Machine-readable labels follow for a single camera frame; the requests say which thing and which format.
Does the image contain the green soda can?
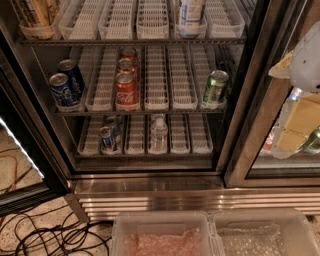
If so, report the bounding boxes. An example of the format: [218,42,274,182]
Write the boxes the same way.
[203,70,229,104]

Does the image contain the yellow can top shelf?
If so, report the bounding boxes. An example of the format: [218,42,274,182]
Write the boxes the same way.
[15,0,60,40]

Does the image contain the blue pepsi can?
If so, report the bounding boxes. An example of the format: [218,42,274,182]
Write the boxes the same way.
[49,73,79,107]
[58,59,85,98]

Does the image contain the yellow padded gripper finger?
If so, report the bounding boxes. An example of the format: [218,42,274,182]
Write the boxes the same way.
[277,93,320,152]
[268,51,294,79]

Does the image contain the rear blue pepsi can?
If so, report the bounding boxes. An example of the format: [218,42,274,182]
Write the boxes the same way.
[58,59,85,98]

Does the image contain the front blue pepsi can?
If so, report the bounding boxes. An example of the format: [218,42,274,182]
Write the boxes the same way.
[49,73,79,107]

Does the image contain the rear blue energy can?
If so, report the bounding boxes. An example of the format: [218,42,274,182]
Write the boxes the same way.
[105,115,121,144]

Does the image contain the red coke can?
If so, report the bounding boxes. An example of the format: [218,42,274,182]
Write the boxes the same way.
[115,72,138,111]
[117,59,136,75]
[120,47,138,62]

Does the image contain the black floor cables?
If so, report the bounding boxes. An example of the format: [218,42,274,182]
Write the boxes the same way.
[0,204,112,256]

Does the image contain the orange floor cable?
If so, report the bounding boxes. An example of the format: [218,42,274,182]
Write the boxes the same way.
[0,153,19,196]

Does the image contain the open fridge door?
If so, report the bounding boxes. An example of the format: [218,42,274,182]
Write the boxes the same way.
[0,52,67,217]

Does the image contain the clear plastic bin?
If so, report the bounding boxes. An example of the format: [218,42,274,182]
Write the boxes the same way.
[214,209,320,256]
[110,211,225,256]

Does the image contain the front blue energy can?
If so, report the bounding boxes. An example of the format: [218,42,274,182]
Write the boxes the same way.
[99,126,116,152]

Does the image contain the blue energy can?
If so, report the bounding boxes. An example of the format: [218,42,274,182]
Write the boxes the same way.
[99,126,116,152]
[105,115,121,144]

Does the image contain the stainless fridge base grille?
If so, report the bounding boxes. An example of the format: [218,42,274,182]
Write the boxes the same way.
[71,177,320,221]

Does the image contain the white blue can top shelf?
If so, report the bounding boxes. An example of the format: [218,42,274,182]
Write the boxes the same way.
[176,0,206,38]

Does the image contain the right fridge glass door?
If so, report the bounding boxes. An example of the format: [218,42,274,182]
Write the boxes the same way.
[217,0,320,188]

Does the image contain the left clear plastic bin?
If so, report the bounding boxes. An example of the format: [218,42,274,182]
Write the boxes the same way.
[110,211,225,256]

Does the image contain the right clear plastic bin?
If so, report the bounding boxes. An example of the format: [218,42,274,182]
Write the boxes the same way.
[214,209,320,256]

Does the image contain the top wire shelf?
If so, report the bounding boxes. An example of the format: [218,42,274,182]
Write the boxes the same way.
[17,37,246,47]

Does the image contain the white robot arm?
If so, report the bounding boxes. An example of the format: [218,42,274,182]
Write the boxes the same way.
[268,21,320,153]

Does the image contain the clear water bottle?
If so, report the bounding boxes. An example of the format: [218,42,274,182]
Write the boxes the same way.
[150,118,168,154]

